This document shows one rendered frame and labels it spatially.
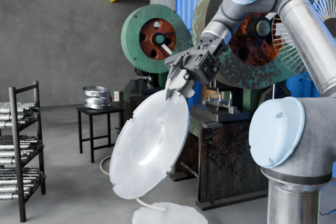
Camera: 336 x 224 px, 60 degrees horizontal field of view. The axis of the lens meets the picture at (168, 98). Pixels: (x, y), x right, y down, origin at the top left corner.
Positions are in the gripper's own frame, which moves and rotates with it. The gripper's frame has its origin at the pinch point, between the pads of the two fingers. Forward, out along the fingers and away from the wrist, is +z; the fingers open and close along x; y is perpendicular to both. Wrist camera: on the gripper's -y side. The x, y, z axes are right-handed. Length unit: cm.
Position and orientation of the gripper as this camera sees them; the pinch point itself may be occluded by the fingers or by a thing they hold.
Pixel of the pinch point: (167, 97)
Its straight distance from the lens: 75.0
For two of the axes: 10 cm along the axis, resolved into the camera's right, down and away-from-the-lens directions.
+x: 5.4, 6.3, 5.6
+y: 6.4, 1.2, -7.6
